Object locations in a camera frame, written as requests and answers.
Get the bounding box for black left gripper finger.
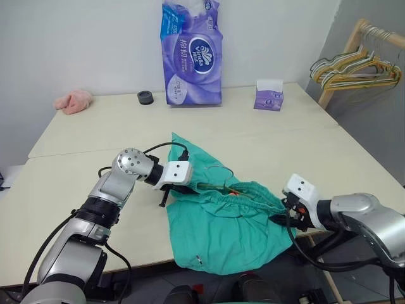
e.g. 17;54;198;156
158;186;171;208

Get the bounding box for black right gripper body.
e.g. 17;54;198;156
277;193;310;231

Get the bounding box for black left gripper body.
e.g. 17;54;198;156
161;182;199;196

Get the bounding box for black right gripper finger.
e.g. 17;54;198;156
268;213;288;227

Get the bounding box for thin wire clothes hanger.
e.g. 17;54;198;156
195;165;277;210

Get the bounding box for green shorts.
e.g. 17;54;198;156
166;132;298;276

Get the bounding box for wooden table leg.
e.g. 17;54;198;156
308;235;345;304

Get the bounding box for dark rounded shape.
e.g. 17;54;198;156
237;272;280;304
165;284;197;304

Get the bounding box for black tape roll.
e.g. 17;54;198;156
137;90;155;106

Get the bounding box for small purple tissue pack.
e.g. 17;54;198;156
252;79;285;112

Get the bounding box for large purple tissue roll pack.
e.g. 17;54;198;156
159;0;225;108

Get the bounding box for pink fluffy cloth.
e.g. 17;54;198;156
53;89;94;115

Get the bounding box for wooden clothes rack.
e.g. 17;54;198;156
317;18;405;108

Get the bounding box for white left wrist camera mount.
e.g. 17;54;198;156
152;160;194;191

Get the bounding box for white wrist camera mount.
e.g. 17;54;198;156
152;160;194;191
282;173;322;207

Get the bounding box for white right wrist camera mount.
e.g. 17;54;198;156
282;173;322;207

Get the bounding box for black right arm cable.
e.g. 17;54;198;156
283;215;398;304

